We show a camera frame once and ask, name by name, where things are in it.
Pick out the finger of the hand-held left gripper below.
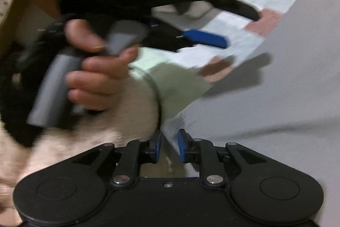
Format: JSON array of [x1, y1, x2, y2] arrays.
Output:
[[212, 0, 260, 21], [148, 22, 229, 53]]

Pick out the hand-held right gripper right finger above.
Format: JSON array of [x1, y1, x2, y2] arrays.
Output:
[[177, 128, 267, 187]]

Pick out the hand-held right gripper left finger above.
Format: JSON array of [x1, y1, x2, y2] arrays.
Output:
[[72, 130, 162, 187]]

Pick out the grey shirt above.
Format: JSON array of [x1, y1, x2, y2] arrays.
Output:
[[159, 0, 340, 227]]

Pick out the person's left hand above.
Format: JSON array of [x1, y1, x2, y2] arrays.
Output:
[[65, 20, 139, 112]]

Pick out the cream fleece cloth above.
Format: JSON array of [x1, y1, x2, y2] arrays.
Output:
[[0, 75, 161, 219]]

